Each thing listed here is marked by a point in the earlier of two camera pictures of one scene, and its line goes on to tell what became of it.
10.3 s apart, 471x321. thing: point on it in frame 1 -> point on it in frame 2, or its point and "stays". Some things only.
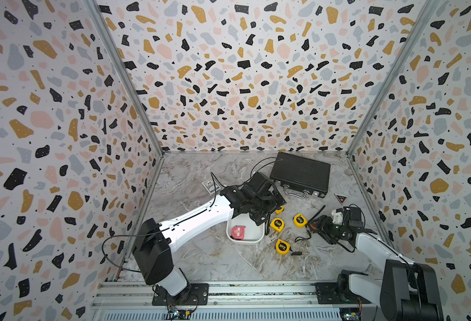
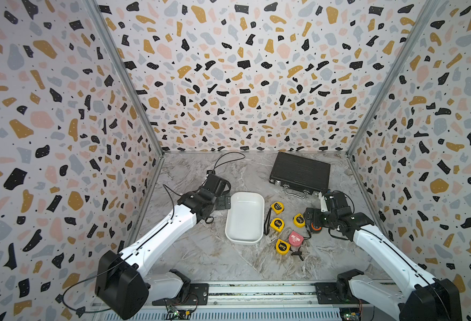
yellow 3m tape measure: x=300 y=221 stays
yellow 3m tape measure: x=277 y=224 stays
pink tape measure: x=237 y=232 -> x=296 y=239
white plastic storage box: x=253 y=233 stays
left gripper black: x=274 y=204 -> x=225 y=200
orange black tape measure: x=315 y=225 stays
